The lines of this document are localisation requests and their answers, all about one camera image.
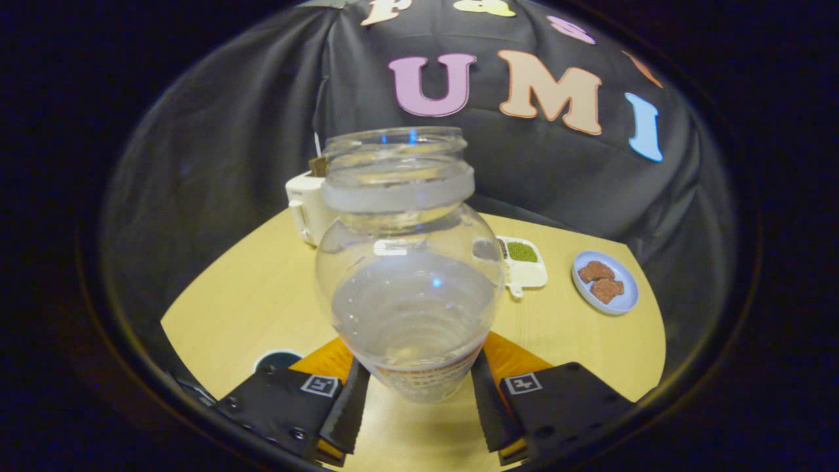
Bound wooden table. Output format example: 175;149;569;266
161;211;667;472

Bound white cup with wooden handle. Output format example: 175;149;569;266
253;349;304;374

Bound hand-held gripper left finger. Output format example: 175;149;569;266
213;337;372;467

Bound brown cookie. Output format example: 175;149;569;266
590;278;625;304
578;260;617;283

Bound small blue plate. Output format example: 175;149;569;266
572;250;640;316

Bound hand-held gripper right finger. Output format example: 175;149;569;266
471;331;635;467

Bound white toaster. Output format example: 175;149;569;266
285;170;341;248

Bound clear plastic juice bottle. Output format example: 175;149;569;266
315;127;505;403

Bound white divided snack tray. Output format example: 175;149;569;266
495;236;549;299

